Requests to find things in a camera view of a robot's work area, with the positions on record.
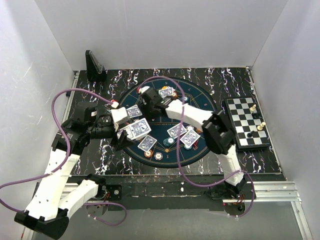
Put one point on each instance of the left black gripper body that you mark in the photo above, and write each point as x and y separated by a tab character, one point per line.
102	130

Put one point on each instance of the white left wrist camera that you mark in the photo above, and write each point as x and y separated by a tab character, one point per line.
119	116

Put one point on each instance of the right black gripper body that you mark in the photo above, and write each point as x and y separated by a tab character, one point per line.
149	108

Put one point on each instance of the black chess piece upper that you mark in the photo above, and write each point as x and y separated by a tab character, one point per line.
256	115

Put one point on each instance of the black card shoe stand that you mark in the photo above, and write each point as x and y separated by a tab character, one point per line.
96	72

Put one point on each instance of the black white chessboard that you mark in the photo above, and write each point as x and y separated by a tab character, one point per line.
241	118

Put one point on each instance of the round blue poker mat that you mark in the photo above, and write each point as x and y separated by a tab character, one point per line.
163	156

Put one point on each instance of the white chess piece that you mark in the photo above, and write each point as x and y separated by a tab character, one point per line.
261	126
253	108

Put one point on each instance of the green poker chip stack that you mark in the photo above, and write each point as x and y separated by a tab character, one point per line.
168	142

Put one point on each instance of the blue white chips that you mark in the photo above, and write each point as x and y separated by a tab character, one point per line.
189	127

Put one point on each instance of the blue card being drawn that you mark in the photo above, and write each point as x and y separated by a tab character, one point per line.
140	128

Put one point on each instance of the aluminium frame rail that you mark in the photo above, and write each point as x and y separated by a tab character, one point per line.
144	193

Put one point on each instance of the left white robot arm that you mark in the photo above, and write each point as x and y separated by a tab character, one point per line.
48	212

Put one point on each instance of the black chess pawn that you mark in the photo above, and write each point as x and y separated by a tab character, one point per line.
250	134

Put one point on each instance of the red yellow chip stack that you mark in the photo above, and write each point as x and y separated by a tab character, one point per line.
149	153

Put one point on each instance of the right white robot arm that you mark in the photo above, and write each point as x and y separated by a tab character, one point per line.
218	133

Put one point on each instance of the dealt blue playing card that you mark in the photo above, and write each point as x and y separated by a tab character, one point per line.
134	111

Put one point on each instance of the red black triangle marker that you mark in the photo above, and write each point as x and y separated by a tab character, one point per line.
195	145

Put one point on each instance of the blue white chip stack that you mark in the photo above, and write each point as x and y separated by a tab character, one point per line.
158	156

